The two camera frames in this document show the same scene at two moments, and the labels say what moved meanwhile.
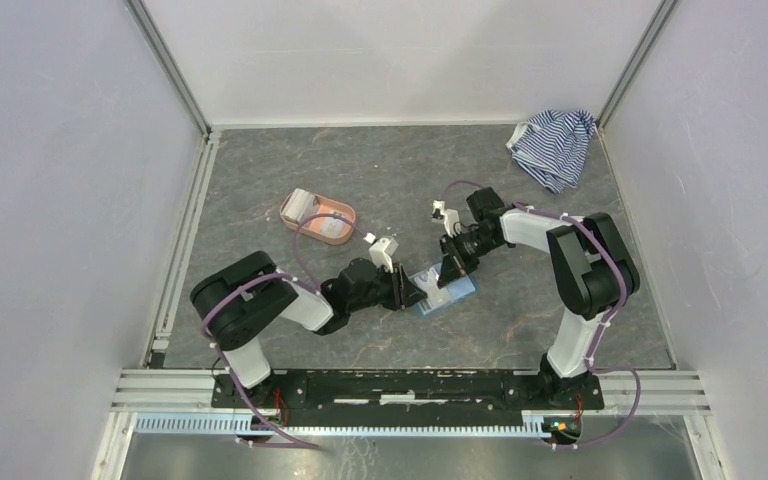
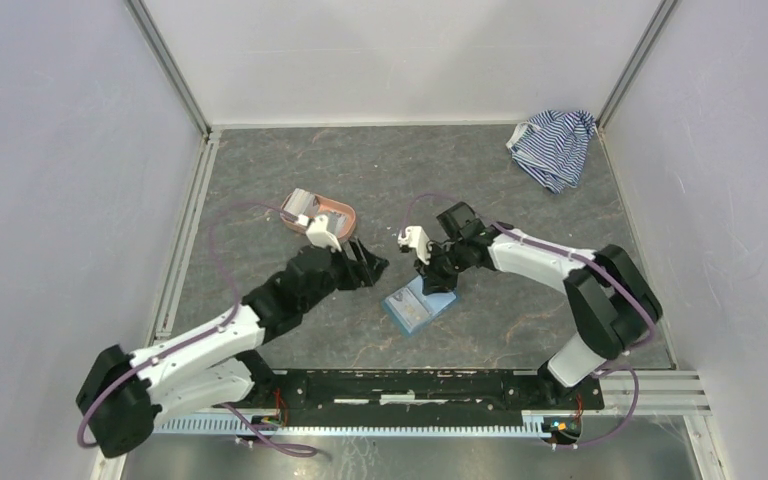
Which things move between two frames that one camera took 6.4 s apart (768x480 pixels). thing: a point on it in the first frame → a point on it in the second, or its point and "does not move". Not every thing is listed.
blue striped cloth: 551,146 does not move
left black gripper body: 394,290 → 348,275
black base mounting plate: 410,394 does not move
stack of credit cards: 302,204 does not move
